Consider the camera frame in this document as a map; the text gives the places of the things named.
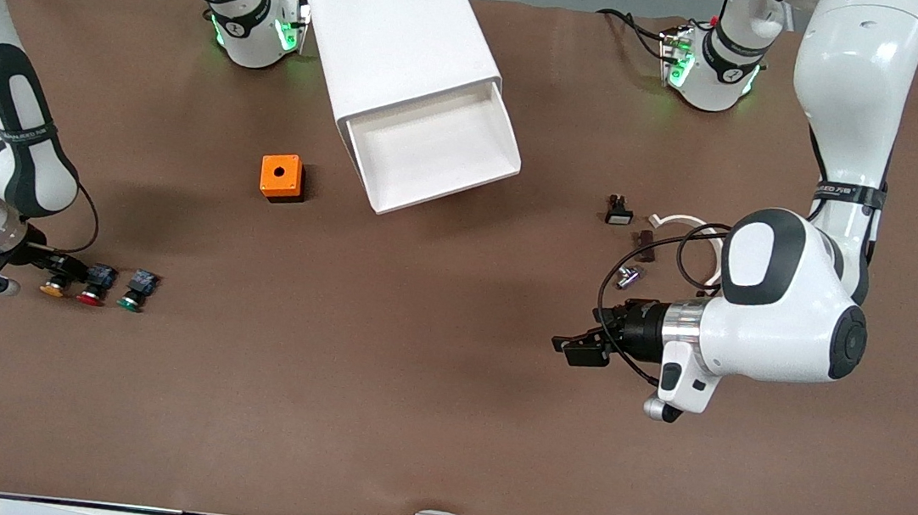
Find brown terminal block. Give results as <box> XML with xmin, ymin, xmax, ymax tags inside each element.
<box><xmin>630</xmin><ymin>229</ymin><xmax>658</xmax><ymax>265</ymax></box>

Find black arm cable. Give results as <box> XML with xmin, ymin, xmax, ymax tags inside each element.
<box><xmin>589</xmin><ymin>211</ymin><xmax>733</xmax><ymax>394</ymax></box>
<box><xmin>23</xmin><ymin>176</ymin><xmax>106</xmax><ymax>260</ymax></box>

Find orange push button box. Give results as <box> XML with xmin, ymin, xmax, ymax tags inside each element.
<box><xmin>258</xmin><ymin>152</ymin><xmax>309</xmax><ymax>206</ymax></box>

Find white semicircular clamp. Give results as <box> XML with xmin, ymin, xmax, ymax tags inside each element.
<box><xmin>641</xmin><ymin>211</ymin><xmax>728</xmax><ymax>290</ymax></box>

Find black switch with white face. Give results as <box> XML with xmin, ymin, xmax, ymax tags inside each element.
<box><xmin>604</xmin><ymin>193</ymin><xmax>637</xmax><ymax>228</ymax></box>

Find red push button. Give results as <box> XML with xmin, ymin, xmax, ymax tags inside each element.
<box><xmin>76</xmin><ymin>260</ymin><xmax>120</xmax><ymax>309</ymax></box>

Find yellow push button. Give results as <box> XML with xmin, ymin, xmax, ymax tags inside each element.
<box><xmin>38</xmin><ymin>269</ymin><xmax>73</xmax><ymax>300</ymax></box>

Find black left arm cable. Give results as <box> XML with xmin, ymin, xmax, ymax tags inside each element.
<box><xmin>589</xmin><ymin>211</ymin><xmax>733</xmax><ymax>394</ymax></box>

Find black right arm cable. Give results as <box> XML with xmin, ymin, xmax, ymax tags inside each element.
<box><xmin>23</xmin><ymin>176</ymin><xmax>106</xmax><ymax>260</ymax></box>

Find green push button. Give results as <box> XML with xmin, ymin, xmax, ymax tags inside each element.
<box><xmin>116</xmin><ymin>266</ymin><xmax>162</xmax><ymax>316</ymax></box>

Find black arm base cables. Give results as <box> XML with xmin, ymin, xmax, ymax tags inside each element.
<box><xmin>591</xmin><ymin>6</ymin><xmax>675</xmax><ymax>64</ymax></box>

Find silver metal fitting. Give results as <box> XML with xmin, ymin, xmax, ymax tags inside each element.
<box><xmin>614</xmin><ymin>263</ymin><xmax>648</xmax><ymax>294</ymax></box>

